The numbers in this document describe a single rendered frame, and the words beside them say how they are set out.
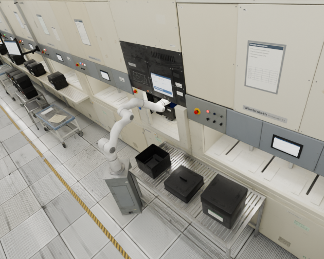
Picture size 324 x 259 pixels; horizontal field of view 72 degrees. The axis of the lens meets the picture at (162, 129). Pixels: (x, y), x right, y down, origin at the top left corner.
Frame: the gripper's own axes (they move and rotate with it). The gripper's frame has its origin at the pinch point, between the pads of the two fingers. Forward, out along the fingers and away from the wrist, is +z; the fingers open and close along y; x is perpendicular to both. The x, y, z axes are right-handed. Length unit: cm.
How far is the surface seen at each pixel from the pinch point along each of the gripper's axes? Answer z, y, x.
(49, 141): -118, -250, -119
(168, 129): -21.4, 10.8, -32.0
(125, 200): -109, 9, -87
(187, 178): -65, 78, -32
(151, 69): -30, 11, 53
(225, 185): -60, 117, -17
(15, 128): -150, -372, -119
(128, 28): -30, -11, 90
